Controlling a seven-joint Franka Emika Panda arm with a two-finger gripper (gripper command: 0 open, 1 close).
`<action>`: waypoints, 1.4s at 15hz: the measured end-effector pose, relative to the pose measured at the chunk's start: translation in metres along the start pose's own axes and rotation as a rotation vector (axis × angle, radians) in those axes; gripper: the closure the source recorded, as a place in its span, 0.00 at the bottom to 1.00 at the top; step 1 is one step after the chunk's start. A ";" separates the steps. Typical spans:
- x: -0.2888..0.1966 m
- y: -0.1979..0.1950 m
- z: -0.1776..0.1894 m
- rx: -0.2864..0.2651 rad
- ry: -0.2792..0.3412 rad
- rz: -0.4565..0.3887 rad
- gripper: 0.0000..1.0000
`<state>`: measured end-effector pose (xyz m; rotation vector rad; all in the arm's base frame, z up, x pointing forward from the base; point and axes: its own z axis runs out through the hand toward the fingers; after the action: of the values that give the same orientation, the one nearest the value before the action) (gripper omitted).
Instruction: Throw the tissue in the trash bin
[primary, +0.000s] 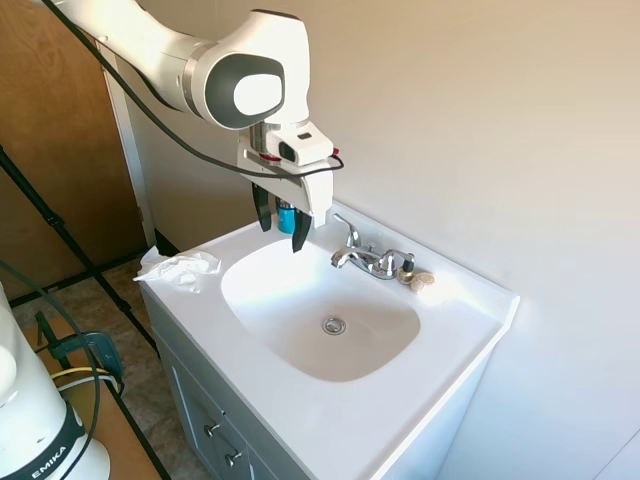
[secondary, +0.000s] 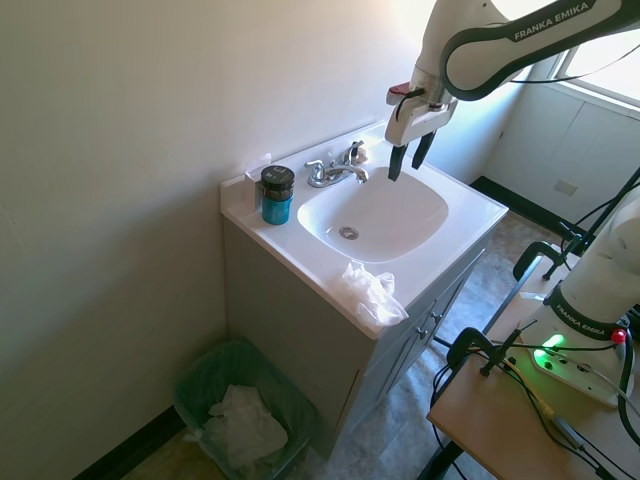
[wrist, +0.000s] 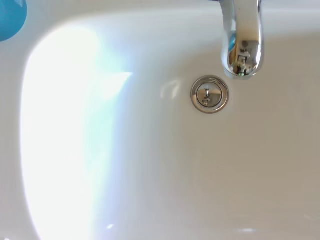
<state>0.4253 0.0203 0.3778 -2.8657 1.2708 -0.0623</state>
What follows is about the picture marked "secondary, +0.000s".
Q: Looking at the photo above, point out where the black camera stand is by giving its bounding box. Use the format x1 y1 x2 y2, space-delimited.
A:
542 167 640 281

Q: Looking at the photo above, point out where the black baseboard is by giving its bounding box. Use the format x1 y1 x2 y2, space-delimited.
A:
73 403 187 480
468 175 587 237

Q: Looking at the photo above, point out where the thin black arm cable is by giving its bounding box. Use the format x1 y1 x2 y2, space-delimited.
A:
510 47 640 85

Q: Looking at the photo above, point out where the black C-clamp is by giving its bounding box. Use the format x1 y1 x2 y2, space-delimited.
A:
445 326 524 378
512 240 577 294

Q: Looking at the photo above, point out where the white sink vanity top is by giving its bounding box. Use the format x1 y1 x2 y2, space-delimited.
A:
221 122 510 342

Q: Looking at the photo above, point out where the white tissue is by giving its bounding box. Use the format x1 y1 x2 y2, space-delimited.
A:
340 260 410 329

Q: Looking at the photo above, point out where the dark green trash bin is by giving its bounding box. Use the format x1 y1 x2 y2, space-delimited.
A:
172 339 322 480

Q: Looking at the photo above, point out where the chrome two-handle faucet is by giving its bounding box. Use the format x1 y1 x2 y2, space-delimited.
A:
304 140 371 189

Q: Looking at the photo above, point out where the green plastic bin liner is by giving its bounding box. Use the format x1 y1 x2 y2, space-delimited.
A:
173 339 320 479

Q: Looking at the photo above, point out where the grey cable with yellow plug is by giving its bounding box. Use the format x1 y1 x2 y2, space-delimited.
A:
499 349 640 472

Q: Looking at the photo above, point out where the blue jar with black lid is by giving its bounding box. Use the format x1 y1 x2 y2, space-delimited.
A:
259 164 295 225

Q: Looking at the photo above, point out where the grey vanity cabinet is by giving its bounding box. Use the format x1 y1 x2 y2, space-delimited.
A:
223 218 489 462

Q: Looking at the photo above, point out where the black cable bundle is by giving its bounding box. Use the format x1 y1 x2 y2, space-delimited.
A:
430 349 474 480

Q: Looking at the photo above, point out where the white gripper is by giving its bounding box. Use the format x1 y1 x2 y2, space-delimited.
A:
384 95 459 183

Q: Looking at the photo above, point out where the bright window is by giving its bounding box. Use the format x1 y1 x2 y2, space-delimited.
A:
553 0 640 109

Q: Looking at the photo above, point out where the light wooden table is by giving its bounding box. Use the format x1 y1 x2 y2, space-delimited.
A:
426 278 640 480

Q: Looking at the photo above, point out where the crumpled white paper waste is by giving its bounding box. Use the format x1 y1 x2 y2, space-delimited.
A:
200 383 290 472

